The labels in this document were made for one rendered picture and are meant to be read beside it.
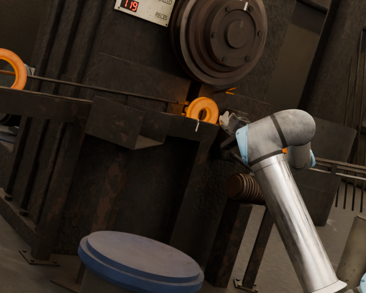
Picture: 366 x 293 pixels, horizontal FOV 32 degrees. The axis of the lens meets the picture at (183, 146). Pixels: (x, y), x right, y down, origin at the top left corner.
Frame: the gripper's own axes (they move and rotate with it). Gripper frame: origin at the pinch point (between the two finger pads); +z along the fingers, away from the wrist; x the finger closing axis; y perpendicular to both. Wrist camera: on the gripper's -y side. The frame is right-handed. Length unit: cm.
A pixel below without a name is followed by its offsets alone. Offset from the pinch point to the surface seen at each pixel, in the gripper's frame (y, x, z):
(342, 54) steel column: 0, -342, 277
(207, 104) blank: -0.1, 0.4, 12.5
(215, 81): 11.0, 1.9, 13.7
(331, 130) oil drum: -39, -230, 139
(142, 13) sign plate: 24, 39, 32
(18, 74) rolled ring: -9, 87, 13
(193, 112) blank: -4.7, 6.5, 11.1
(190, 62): 15.4, 17.7, 15.1
